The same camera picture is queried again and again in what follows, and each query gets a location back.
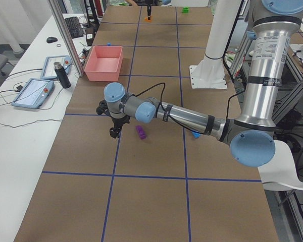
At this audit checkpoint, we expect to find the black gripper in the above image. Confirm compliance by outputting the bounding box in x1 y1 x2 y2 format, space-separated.
109 115 130 138
145 0 153 20

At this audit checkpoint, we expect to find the orange toy block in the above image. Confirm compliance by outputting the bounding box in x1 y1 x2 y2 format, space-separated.
144 16 153 22

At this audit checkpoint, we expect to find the purple toy block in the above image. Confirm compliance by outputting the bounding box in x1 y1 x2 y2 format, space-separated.
135 125 147 140

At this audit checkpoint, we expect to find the green toy block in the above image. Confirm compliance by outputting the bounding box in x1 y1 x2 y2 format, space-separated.
181 7 189 14

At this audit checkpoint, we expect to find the long blue toy block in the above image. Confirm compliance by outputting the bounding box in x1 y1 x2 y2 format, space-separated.
192 131 201 139

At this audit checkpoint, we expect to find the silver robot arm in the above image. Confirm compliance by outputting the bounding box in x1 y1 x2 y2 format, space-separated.
96 1 303 167

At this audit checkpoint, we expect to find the pink plastic box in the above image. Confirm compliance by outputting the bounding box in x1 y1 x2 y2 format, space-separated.
84 45 123 82

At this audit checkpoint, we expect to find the brown paper table cover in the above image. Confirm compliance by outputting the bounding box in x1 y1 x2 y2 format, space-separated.
15 7 278 241

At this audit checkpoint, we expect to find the black keyboard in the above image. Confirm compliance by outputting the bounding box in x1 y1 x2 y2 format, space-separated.
65 17 83 39

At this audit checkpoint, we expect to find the dark water bottle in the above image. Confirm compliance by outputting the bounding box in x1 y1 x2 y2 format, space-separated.
54 62 71 89

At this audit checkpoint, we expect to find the near teach pendant tablet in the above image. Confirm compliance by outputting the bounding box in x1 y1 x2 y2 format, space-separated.
11 78 55 109

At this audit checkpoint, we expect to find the teach pendant tablet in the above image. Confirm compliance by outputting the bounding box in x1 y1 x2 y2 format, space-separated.
11 78 55 109
40 55 73 79

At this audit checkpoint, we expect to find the far teach pendant tablet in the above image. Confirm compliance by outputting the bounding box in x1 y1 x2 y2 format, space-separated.
40 55 73 79

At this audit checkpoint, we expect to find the black computer mouse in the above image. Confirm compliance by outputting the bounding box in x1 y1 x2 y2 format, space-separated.
46 36 58 43

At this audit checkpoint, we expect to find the white chair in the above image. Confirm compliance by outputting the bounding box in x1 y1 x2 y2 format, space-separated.
258 140 303 192

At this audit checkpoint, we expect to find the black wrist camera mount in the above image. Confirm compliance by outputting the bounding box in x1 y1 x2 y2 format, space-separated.
96 100 110 116

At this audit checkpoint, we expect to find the white camera pillar base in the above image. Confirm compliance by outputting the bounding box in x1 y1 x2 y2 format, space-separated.
189 0 243 89

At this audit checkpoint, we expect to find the aluminium frame post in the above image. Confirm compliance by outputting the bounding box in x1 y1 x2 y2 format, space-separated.
47 0 84 77

